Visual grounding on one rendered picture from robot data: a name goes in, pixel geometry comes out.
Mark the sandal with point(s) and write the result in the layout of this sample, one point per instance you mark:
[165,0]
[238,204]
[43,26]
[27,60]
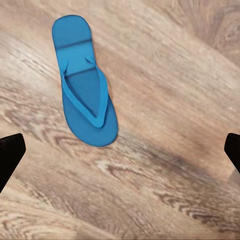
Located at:
[87,105]

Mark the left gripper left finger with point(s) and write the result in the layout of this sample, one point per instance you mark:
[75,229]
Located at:
[12,149]

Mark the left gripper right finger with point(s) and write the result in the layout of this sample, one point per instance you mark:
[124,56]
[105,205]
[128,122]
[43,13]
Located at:
[232,149]

